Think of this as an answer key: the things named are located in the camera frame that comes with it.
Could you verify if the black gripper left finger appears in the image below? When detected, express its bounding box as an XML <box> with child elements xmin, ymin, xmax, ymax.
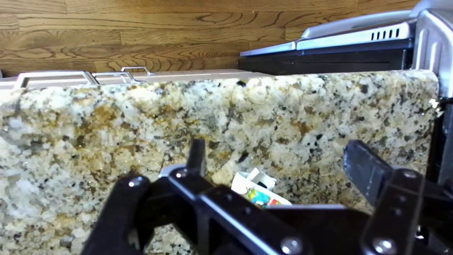
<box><xmin>82</xmin><ymin>137</ymin><xmax>308</xmax><ymax>255</ymax></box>

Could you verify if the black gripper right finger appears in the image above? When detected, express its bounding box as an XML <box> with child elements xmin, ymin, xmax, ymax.
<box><xmin>342</xmin><ymin>139</ymin><xmax>453</xmax><ymax>255</ymax></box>

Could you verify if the white base cabinet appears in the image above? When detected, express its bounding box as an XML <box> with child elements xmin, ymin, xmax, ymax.
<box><xmin>0</xmin><ymin>68</ymin><xmax>266</xmax><ymax>92</ymax></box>

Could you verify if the black and steel stove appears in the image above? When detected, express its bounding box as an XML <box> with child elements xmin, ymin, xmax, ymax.
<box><xmin>237</xmin><ymin>0</ymin><xmax>453</xmax><ymax>190</ymax></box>

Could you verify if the steel drawer handle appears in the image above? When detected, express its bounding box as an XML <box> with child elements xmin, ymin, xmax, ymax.
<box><xmin>119</xmin><ymin>65</ymin><xmax>154</xmax><ymax>79</ymax></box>
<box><xmin>18</xmin><ymin>69</ymin><xmax>100</xmax><ymax>89</ymax></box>

